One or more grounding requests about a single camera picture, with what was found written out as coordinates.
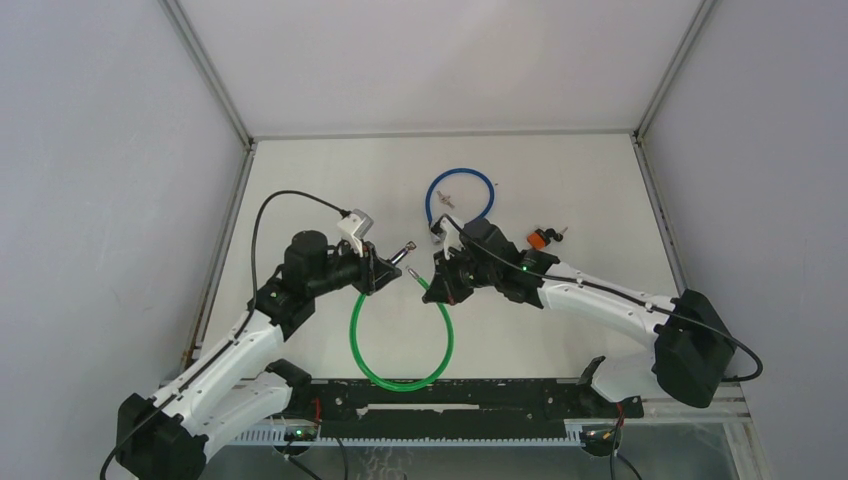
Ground black camera cable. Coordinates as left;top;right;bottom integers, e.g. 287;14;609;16
440;213;765;384
99;190;352;480

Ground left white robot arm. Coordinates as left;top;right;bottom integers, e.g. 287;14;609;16
101;230;415;479

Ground blue cable lock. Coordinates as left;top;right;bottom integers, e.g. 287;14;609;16
423;167;497;229

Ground orange padlock with keys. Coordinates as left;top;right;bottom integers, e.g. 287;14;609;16
526;227;568;250

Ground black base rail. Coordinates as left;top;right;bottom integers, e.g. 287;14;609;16
282;378;644;439

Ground green cable lock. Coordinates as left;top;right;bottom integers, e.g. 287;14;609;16
349;240;456;393

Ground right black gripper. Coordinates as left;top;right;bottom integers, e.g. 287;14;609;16
426;244;499;306

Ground right black camera cable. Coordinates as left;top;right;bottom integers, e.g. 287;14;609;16
440;213;765;384

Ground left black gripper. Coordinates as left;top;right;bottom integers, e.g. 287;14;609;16
308;235;401;298

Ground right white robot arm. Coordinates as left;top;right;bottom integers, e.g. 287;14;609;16
422;215;739;416

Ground white slotted cable duct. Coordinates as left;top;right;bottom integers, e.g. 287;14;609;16
228;423;612;447

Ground left black camera cable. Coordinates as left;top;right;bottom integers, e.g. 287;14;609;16
99;190;352;480

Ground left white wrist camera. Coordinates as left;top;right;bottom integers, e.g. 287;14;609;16
337;209;374;258

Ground silver keys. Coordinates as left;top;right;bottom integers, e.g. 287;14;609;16
436;190;455;209

